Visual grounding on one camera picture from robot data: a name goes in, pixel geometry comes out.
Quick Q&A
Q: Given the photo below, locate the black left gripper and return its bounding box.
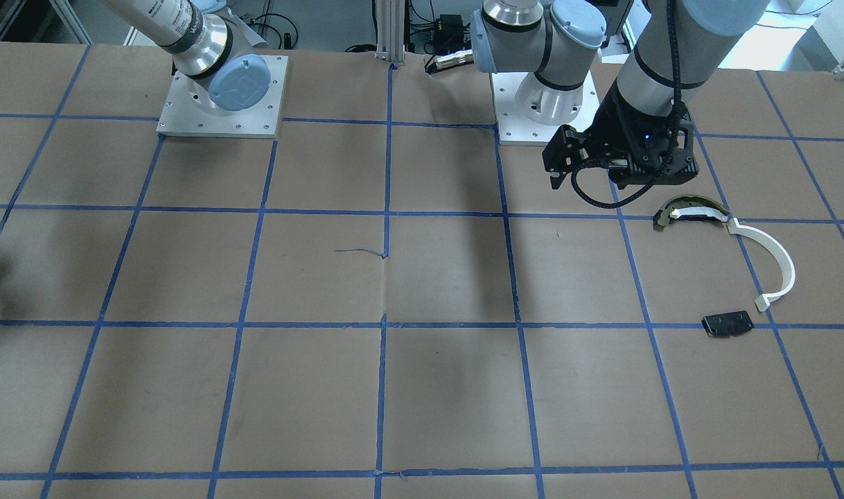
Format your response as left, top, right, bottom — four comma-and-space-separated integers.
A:
542, 87, 696, 190

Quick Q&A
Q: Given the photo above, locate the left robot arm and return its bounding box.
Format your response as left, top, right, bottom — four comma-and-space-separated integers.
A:
470, 1, 768, 189

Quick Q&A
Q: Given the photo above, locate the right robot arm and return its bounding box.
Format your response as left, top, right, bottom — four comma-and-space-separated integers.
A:
103, 1, 271, 112

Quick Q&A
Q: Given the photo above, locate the dark green curved brake shoe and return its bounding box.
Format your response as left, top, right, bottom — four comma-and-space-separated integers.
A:
653, 195, 730, 231

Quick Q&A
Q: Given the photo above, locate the brown paper table cover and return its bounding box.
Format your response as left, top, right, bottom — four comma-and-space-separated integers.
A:
0, 42, 844, 498

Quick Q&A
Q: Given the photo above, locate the small black flat part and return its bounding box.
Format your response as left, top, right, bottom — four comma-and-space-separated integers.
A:
701, 310, 754, 338

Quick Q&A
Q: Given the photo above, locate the white curved plastic arc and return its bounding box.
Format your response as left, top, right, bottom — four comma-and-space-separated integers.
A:
726, 217, 797, 313

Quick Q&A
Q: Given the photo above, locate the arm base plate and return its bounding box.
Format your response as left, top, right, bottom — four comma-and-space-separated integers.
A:
157, 55, 289, 139
491, 72, 599, 146

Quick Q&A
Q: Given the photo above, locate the aluminium frame post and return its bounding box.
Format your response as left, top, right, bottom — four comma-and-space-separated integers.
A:
371, 0, 408, 67

